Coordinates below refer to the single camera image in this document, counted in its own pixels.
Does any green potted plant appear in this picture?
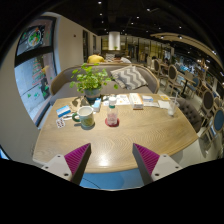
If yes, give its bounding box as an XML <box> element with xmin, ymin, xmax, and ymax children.
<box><xmin>69</xmin><ymin>63</ymin><xmax>114</xmax><ymax>101</ymax></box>

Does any light blue tissue pack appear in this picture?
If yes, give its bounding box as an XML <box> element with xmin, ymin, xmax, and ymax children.
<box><xmin>92</xmin><ymin>98</ymin><xmax>101</xmax><ymax>112</ymax></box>

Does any blue white card box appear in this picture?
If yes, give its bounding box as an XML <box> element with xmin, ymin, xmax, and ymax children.
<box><xmin>56</xmin><ymin>105</ymin><xmax>71</xmax><ymax>117</ymax></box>

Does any blue white leaflet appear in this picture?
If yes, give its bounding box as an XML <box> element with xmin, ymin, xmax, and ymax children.
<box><xmin>142</xmin><ymin>95</ymin><xmax>159</xmax><ymax>107</ymax></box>

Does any grey curved sofa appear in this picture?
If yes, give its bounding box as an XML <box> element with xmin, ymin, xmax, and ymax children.
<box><xmin>50</xmin><ymin>62</ymin><xmax>161</xmax><ymax>106</ymax></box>

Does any grey tufted armchair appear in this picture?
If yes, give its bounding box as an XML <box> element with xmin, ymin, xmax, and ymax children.
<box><xmin>177</xmin><ymin>98</ymin><xmax>202</xmax><ymax>133</ymax></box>

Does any white paper menu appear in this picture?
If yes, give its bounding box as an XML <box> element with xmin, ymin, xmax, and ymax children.
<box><xmin>102</xmin><ymin>94</ymin><xmax>130</xmax><ymax>106</ymax></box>

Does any wooden dining chair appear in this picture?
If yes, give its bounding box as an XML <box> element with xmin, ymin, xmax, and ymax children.
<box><xmin>165</xmin><ymin>65</ymin><xmax>183</xmax><ymax>93</ymax></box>

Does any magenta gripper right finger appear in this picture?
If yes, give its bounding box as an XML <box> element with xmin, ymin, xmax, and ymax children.
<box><xmin>131</xmin><ymin>142</ymin><xmax>183</xmax><ymax>186</ymax></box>

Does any white green ceramic mug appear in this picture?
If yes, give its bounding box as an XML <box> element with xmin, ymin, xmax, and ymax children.
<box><xmin>72</xmin><ymin>106</ymin><xmax>94</xmax><ymax>128</ymax></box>

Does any blue round-back chair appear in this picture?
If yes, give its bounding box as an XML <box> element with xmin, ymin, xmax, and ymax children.
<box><xmin>200</xmin><ymin>107</ymin><xmax>224</xmax><ymax>151</ymax></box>

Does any grey zigzag cushion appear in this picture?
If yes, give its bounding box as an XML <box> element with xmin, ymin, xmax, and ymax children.
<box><xmin>111</xmin><ymin>65</ymin><xmax>147</xmax><ymax>90</ymax></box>

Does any clear plastic water bottle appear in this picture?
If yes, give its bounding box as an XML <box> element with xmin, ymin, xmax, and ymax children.
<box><xmin>107</xmin><ymin>97</ymin><xmax>118</xmax><ymax>122</ymax></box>

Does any clear plastic drink cup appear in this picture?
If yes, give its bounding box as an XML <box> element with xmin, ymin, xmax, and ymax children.
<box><xmin>168</xmin><ymin>97</ymin><xmax>179</xmax><ymax>116</ymax></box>

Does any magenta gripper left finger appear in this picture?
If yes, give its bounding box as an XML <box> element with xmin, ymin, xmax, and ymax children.
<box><xmin>42</xmin><ymin>142</ymin><xmax>92</xmax><ymax>186</ymax></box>

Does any red round coaster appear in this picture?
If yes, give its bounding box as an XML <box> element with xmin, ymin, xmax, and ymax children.
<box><xmin>105</xmin><ymin>118</ymin><xmax>120</xmax><ymax>127</ymax></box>

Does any person in yellow shirt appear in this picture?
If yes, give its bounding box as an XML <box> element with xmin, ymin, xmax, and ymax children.
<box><xmin>87</xmin><ymin>53</ymin><xmax>104</xmax><ymax>63</ymax></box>

